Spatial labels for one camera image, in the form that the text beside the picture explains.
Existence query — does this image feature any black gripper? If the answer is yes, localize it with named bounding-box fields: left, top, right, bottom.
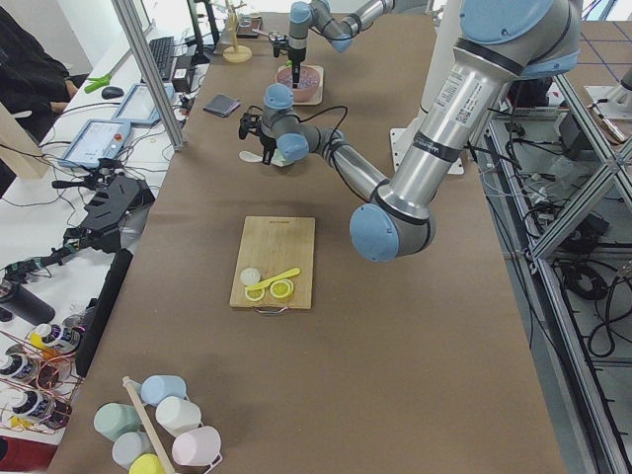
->
left=288, top=47, right=306, bottom=89
left=260, top=132, right=277, bottom=165

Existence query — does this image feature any white ceramic spoon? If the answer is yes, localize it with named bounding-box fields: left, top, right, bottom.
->
left=239, top=150, right=263, bottom=163

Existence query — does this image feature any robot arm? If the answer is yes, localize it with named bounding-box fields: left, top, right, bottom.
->
left=286, top=0, right=395, bottom=89
left=254, top=1, right=582, bottom=262

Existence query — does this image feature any mint green bowl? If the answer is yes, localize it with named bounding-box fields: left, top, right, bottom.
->
left=271, top=149, right=293, bottom=168

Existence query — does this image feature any pile of clear ice cubes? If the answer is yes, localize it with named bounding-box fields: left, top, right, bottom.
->
left=276, top=67, right=320, bottom=91

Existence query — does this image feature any pink bowl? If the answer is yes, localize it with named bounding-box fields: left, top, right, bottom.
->
left=276, top=65, right=323, bottom=103

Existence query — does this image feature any cream serving tray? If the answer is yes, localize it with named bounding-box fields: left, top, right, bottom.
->
left=267, top=67, right=324, bottom=106

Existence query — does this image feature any purple cloth underneath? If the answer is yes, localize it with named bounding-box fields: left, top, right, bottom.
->
left=227, top=100, right=241, bottom=116

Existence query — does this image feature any wooden mug tree stand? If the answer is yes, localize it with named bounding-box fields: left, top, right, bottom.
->
left=220, top=1, right=253, bottom=64

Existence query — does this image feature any grey folded cloth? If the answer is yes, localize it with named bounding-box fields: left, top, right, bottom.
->
left=202, top=94, right=238, bottom=118

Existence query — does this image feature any bamboo cutting board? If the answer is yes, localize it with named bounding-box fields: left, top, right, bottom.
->
left=229, top=216, right=316, bottom=310

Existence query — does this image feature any yellow plastic knife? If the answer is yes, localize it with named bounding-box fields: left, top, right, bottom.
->
left=245, top=267, right=301, bottom=291

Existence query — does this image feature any black keyboard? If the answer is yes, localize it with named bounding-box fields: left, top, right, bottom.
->
left=148, top=37, right=175, bottom=82

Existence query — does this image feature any teach pendant far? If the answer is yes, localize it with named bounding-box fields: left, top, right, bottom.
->
left=112, top=83, right=160, bottom=127

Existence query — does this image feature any teach pendant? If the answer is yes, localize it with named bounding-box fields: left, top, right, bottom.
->
left=58, top=119, right=131, bottom=169
left=112, top=83, right=160, bottom=127

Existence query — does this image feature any lemon slice stack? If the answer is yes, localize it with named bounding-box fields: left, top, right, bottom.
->
left=269, top=278, right=294, bottom=300

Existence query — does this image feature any single lemon slice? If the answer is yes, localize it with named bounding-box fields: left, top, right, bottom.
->
left=244, top=287, right=266, bottom=302

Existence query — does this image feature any teach pendant near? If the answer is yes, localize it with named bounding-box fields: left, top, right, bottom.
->
left=58, top=119, right=131, bottom=169

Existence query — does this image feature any black computer mouse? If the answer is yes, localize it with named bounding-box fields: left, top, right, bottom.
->
left=101, top=86, right=124, bottom=100

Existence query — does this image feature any white cup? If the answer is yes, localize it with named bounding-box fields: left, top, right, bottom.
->
left=155, top=396, right=201, bottom=437

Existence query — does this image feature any pink cup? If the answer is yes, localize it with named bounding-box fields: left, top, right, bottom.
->
left=172, top=426, right=222, bottom=466

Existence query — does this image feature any green cup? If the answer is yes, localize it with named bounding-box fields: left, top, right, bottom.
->
left=93, top=403, right=141, bottom=441

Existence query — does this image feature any grey blue cup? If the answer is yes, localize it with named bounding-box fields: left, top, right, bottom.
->
left=112, top=432, right=154, bottom=469

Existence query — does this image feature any yellow cup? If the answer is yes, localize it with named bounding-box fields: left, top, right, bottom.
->
left=128, top=453, right=166, bottom=474

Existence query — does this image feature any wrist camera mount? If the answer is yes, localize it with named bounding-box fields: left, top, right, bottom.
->
left=238, top=112, right=262, bottom=140
left=268, top=32, right=289, bottom=58

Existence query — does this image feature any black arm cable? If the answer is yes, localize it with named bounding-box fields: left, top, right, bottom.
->
left=249, top=104, right=371, bottom=203

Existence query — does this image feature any aluminium frame post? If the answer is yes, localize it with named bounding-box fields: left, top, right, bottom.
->
left=112, top=0, right=185, bottom=152

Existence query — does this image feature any copper wire bottle basket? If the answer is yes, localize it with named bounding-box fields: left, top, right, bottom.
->
left=1, top=331, right=82, bottom=442

